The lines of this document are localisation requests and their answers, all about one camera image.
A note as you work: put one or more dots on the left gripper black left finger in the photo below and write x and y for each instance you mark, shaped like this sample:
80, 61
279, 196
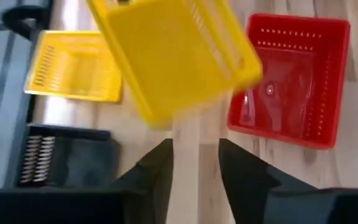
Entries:
154, 186

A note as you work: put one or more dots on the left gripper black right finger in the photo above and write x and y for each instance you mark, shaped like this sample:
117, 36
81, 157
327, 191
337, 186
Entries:
244, 186

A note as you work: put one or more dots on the yellow plastic basket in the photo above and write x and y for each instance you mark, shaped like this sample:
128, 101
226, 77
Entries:
73, 68
172, 62

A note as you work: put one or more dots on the black plastic basket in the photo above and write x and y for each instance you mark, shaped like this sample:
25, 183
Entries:
82, 161

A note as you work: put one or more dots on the red plastic basket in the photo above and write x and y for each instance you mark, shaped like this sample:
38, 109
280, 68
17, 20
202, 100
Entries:
294, 93

